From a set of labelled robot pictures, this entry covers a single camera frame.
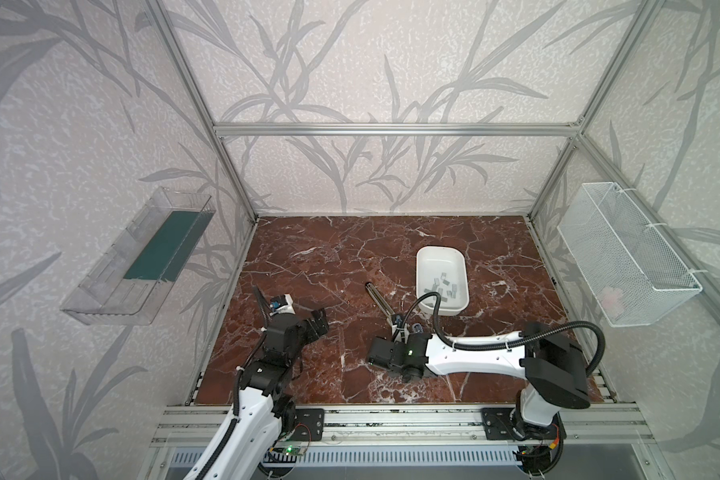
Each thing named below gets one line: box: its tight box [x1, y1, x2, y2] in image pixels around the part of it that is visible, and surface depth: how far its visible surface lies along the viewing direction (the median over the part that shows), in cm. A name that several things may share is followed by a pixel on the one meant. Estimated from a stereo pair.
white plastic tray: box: [416, 246, 470, 316], surface depth 104 cm
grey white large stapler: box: [365, 282, 395, 328], surface depth 96 cm
